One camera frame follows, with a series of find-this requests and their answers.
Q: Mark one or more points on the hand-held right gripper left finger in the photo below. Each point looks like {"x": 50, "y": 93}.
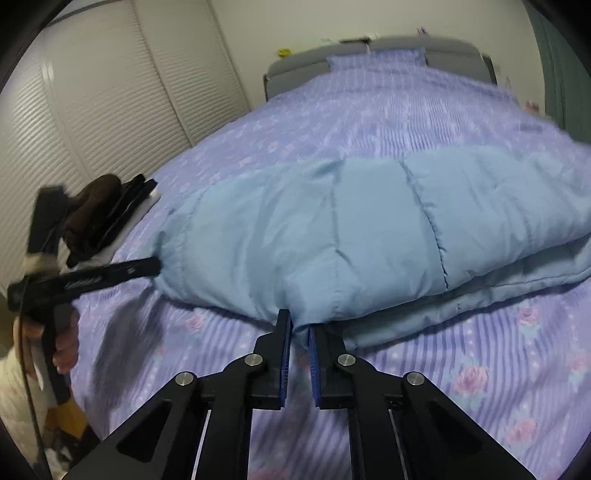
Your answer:
{"x": 286, "y": 355}

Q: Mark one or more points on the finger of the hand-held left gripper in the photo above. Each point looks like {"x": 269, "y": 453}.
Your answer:
{"x": 115, "y": 272}

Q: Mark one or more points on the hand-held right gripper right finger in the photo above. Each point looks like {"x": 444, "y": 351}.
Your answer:
{"x": 314, "y": 364}

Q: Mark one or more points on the light blue quilt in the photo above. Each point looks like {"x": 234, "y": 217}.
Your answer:
{"x": 351, "y": 240}

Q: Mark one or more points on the person's left forearm white sleeve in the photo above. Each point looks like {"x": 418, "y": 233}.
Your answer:
{"x": 16, "y": 406}

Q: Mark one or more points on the person's left hand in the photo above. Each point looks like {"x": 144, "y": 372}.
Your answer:
{"x": 67, "y": 344}

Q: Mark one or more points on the dark folded clothes pile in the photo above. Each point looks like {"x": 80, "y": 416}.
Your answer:
{"x": 138, "y": 217}

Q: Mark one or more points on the brown fuzzy garment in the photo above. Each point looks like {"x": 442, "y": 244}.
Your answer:
{"x": 90, "y": 217}

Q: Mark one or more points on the black folded garment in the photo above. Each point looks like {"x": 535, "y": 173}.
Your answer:
{"x": 127, "y": 203}

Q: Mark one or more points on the yellow cloth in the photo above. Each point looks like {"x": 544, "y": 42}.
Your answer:
{"x": 69, "y": 417}

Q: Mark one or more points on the white louvered wardrobe doors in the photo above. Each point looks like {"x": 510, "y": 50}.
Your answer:
{"x": 97, "y": 101}

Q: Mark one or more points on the purple floral bedsheet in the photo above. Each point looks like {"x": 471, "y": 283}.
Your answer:
{"x": 323, "y": 120}

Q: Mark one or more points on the grey bed headboard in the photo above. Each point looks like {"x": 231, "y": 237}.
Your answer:
{"x": 295, "y": 69}

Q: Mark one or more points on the small yellow toy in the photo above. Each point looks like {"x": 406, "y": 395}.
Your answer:
{"x": 284, "y": 52}

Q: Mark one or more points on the purple striped pillow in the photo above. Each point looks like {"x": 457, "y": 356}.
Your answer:
{"x": 376, "y": 59}

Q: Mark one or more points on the green curtain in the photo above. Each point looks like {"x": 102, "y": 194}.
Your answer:
{"x": 561, "y": 60}

